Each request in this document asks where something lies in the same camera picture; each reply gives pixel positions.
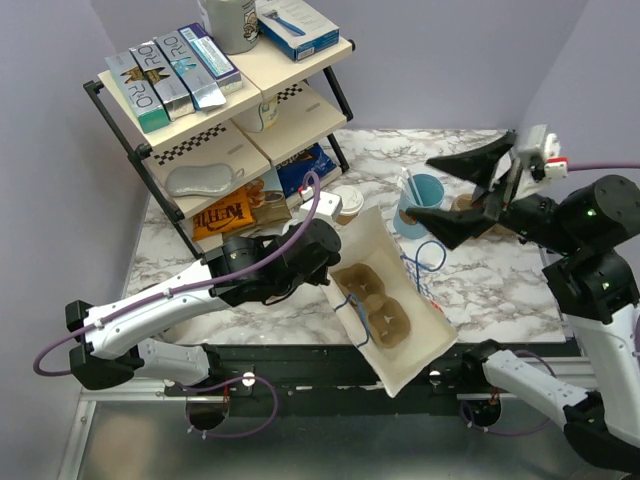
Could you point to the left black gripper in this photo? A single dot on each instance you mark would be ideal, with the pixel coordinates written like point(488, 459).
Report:
point(319, 276)

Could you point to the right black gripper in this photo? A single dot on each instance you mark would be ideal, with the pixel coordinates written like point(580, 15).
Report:
point(449, 225)

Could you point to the brown paper cup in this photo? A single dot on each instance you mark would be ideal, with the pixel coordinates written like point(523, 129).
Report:
point(345, 217)

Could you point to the brown cardboard cup carrier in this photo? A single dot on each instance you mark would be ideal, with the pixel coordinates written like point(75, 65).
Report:
point(386, 319)

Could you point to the checkered paper bag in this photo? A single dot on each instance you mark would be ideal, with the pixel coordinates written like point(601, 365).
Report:
point(414, 269)

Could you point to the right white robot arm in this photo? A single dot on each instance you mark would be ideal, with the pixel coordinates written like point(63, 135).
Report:
point(593, 286)

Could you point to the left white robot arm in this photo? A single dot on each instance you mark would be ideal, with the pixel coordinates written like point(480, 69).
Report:
point(119, 341)

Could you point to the stacked brown cup carriers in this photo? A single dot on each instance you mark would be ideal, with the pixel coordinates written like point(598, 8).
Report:
point(464, 202)

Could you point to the brown cookie package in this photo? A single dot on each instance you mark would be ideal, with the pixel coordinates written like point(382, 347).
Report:
point(267, 204)

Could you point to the orange snack bag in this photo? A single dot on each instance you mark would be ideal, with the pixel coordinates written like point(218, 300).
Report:
point(229, 213)

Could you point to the blue chips bag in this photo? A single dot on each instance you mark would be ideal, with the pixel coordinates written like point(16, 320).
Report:
point(292, 171)

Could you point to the black beige shelf rack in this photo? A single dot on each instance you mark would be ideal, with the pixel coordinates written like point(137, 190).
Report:
point(311, 105)

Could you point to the grey sponge pad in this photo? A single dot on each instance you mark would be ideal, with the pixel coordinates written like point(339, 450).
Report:
point(213, 181)

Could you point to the white patterned mug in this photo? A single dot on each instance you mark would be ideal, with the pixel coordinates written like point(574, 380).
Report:
point(260, 117)

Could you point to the blue silver toothpaste box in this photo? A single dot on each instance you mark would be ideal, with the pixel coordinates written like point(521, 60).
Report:
point(204, 90)

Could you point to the purple white toothpaste box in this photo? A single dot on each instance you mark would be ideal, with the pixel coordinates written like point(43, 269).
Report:
point(222, 69)

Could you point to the blue razor box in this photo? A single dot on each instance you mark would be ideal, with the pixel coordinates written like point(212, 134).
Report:
point(296, 28)

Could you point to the grey printed mug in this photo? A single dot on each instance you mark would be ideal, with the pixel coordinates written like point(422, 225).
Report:
point(233, 24)

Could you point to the teal silver toothpaste box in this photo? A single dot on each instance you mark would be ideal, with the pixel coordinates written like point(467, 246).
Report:
point(137, 91)

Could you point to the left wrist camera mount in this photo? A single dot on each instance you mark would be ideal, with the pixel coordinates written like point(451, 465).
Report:
point(328, 208)

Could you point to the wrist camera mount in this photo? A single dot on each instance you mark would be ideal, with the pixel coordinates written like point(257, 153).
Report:
point(540, 154)
point(328, 208)

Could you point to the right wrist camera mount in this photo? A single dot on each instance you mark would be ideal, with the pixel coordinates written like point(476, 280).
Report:
point(540, 154)

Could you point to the cream bag with blue handles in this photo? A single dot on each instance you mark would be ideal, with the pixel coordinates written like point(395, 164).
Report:
point(366, 240)

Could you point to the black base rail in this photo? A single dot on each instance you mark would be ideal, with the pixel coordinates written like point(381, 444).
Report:
point(336, 380)

